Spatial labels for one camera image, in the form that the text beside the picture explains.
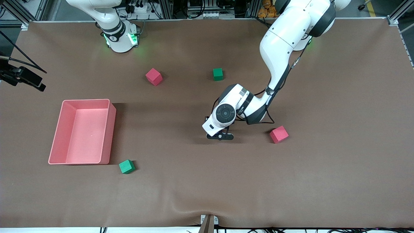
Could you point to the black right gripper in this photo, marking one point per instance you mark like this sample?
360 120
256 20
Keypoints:
5 67

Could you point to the grey electronics box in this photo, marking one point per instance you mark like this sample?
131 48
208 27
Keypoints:
210 14

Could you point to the aluminium frame post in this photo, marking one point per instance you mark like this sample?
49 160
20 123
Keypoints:
166 9
252 9

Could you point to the brown support post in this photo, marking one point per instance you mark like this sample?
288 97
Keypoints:
207 228

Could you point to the green foam cube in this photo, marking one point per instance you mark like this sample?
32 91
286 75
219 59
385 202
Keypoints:
126 167
218 74

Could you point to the orange bagged items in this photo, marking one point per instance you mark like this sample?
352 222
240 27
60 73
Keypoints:
266 11

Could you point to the pink foam cube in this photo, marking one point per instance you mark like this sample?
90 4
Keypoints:
153 77
278 134

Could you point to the pink plastic bin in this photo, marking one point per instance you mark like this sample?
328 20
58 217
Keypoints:
84 136

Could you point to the aluminium frame profile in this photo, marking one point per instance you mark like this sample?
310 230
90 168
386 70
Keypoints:
16 11
393 20

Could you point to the brown table mat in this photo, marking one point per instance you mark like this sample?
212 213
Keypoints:
291 181

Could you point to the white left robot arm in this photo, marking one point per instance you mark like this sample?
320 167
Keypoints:
281 42

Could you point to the white power strip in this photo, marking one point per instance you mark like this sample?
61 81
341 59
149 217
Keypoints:
142 9

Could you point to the silver table edge bracket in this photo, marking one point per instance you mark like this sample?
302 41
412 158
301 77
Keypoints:
215 221

